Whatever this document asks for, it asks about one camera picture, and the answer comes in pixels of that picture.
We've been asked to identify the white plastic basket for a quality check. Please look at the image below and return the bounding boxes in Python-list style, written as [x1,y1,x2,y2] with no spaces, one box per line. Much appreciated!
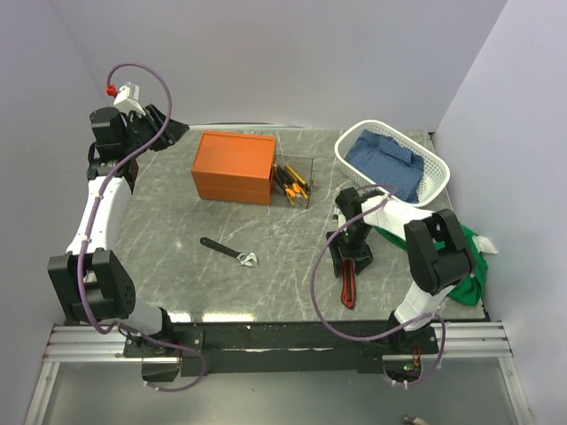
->
[334,120,450,207]

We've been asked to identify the white crumpled paper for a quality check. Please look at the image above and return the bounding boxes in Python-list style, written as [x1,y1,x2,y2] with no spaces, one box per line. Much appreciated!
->
[472,235,499,255]

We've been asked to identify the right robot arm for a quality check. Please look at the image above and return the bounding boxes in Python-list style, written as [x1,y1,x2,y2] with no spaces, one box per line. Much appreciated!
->
[327,188,476,353]

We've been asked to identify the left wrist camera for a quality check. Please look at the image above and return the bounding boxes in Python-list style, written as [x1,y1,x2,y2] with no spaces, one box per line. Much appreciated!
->
[106,81,145,115]

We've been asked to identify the yellow needle-nose pliers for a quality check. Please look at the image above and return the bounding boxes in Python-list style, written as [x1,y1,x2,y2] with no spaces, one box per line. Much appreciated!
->
[274,166,295,198]

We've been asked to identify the orange-handled cutting pliers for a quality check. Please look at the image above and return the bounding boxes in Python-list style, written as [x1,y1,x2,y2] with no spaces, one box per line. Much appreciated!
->
[283,181,306,206]

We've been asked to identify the black adjustable wrench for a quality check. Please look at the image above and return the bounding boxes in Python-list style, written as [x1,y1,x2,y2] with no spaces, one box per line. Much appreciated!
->
[199,237,259,267]

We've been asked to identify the orange drawer box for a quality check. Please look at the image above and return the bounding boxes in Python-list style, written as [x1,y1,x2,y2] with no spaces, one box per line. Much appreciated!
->
[190,131,276,205]

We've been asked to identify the black base bar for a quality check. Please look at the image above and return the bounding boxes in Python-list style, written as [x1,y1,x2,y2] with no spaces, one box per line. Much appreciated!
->
[123,321,440,382]

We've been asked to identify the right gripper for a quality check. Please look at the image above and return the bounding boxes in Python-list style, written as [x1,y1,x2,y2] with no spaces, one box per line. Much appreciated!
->
[326,223,375,275]

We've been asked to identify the clear acrylic drawer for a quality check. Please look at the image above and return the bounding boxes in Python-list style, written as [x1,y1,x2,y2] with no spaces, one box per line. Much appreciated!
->
[270,155,314,209]

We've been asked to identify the aluminium rail frame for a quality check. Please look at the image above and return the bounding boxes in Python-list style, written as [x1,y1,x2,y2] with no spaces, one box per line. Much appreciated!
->
[24,127,532,425]

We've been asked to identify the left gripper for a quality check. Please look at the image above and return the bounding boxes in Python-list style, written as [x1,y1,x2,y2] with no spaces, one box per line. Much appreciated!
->
[122,104,190,158]

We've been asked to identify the yellow utility knife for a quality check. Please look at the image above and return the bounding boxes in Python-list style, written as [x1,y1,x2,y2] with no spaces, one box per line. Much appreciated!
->
[284,165,310,197]

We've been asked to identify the blue checkered cloth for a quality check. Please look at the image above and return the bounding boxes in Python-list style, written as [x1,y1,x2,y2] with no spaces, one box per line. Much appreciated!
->
[346,129,424,204]

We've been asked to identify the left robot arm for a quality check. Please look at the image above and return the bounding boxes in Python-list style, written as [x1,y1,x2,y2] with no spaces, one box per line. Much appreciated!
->
[47,104,189,356]

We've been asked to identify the red black utility knife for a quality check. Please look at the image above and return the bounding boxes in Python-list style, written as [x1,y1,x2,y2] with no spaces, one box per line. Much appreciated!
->
[340,259,356,310]

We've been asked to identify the green cloth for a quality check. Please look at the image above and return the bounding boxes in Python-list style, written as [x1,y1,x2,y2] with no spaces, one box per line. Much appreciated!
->
[377,217,487,313]

